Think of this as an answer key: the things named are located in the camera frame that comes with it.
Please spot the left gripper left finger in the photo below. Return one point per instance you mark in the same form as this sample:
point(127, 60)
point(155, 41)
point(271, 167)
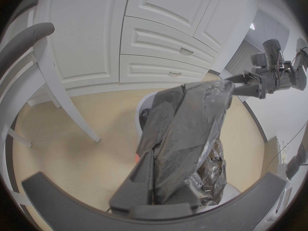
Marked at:
point(137, 186)

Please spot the black plastic bag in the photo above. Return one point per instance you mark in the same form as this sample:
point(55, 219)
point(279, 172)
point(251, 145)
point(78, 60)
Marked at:
point(187, 129)

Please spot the white chair grey cushions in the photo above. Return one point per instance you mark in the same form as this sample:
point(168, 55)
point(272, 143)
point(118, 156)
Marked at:
point(48, 64)

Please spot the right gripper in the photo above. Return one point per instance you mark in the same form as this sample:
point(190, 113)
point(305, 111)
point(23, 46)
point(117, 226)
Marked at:
point(270, 83)

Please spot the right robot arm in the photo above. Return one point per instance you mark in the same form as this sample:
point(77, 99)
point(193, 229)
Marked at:
point(298, 78)

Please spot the white trash bin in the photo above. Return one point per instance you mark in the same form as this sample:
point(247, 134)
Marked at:
point(144, 100)

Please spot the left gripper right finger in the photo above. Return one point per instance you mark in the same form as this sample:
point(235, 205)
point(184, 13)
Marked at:
point(194, 197)

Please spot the white wardrobe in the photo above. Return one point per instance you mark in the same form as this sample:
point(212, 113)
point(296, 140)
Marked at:
point(81, 32)

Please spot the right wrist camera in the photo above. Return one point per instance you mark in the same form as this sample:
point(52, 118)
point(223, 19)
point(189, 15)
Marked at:
point(258, 59)

